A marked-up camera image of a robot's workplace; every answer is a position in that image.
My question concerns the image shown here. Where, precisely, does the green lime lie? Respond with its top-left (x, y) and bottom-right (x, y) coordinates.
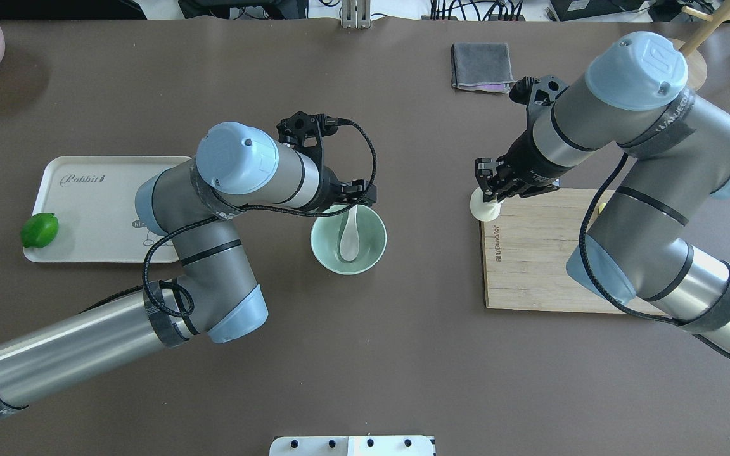
top-left (20, 213), bottom-right (59, 248)

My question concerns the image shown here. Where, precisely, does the white rectangular tray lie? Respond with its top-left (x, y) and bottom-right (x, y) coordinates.
top-left (23, 156), bottom-right (187, 263)

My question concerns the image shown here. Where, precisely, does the light green bowl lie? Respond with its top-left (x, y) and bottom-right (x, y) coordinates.
top-left (310, 205), bottom-right (387, 275)

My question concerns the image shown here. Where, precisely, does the white ceramic spoon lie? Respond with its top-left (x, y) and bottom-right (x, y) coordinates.
top-left (339, 205), bottom-right (360, 262)

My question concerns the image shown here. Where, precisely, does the white steamed bun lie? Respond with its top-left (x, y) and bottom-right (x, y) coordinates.
top-left (470, 187), bottom-right (502, 222)

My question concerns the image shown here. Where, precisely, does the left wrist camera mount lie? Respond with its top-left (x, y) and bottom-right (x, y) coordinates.
top-left (276, 111), bottom-right (341, 170)

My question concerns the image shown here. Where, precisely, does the bamboo cutting board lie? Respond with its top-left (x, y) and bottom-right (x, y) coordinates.
top-left (480, 188), bottom-right (667, 315)

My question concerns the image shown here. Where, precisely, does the grey folded cloth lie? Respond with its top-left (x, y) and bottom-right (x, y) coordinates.
top-left (450, 42), bottom-right (515, 94)

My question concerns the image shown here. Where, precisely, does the wooden mug tree stand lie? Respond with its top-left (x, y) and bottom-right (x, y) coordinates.
top-left (672, 1), bottom-right (730, 90)

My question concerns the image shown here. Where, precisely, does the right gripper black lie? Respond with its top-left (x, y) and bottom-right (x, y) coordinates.
top-left (475, 132), bottom-right (560, 204)

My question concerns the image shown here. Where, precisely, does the aluminium frame post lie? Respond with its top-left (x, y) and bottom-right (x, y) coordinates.
top-left (340, 0), bottom-right (372, 29)

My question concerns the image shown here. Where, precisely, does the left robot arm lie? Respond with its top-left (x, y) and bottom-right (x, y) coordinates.
top-left (0, 112), bottom-right (376, 419)

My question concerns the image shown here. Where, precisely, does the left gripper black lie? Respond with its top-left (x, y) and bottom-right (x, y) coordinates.
top-left (321, 167), bottom-right (377, 212)

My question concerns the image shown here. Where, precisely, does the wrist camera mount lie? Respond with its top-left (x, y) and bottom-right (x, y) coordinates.
top-left (509, 75), bottom-right (570, 128)
top-left (276, 111), bottom-right (341, 170)

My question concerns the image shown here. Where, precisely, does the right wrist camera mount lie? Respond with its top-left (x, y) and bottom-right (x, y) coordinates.
top-left (509, 75), bottom-right (570, 128)

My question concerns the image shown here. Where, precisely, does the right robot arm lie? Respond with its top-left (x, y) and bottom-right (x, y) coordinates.
top-left (470, 31), bottom-right (730, 360)

